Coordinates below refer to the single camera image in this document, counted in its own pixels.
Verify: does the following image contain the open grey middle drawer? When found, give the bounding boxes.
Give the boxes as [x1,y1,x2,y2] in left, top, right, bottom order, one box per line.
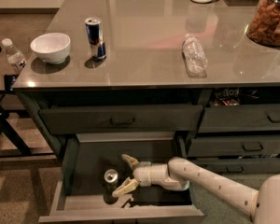
[39,132,205,224]

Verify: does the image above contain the grey top right drawer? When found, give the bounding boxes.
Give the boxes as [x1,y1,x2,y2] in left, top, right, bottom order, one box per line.
[199,104,280,133]

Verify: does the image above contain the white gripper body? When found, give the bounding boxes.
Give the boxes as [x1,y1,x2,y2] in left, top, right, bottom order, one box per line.
[133,161,152,186]

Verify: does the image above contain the clear jar of snacks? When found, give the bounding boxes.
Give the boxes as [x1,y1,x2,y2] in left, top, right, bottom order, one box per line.
[246,0,280,48]

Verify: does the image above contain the small water bottle white cap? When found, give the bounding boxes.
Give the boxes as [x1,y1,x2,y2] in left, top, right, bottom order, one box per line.
[2,38,26,74]

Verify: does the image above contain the grey top left drawer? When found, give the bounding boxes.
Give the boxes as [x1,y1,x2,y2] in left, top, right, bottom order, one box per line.
[39,104,203,134]

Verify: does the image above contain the green soda can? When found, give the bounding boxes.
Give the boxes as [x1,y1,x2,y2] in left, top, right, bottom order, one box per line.
[104,169,119,192]

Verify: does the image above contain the white ceramic bowl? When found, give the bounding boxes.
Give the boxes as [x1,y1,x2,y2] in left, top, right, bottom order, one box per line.
[30,33,71,64]

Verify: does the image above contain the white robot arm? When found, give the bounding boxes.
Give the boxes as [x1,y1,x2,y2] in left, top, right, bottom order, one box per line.
[112,154,280,224]

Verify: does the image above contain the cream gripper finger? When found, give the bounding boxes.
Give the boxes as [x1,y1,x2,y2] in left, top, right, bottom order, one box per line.
[112,177,139,198]
[121,154,139,170]

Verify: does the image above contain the dark side table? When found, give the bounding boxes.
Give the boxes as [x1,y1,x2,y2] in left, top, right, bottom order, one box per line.
[0,45,31,156]

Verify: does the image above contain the grey bottom right drawer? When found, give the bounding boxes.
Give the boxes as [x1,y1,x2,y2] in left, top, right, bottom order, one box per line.
[193,158,280,174]

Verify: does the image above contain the grey middle right drawer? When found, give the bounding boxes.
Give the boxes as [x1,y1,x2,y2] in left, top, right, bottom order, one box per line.
[188,135,280,158]

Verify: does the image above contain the grey counter cabinet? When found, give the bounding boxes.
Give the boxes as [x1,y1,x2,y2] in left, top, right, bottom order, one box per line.
[15,0,280,161]

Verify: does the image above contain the clear plastic bottle on counter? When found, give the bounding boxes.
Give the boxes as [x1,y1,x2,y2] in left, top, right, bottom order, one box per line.
[182,34,207,78]

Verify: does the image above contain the blue silver energy drink can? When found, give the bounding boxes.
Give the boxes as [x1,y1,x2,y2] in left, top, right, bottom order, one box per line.
[85,17,106,61]

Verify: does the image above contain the snack packets in drawer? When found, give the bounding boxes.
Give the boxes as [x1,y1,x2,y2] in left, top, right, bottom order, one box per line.
[214,88,240,106]

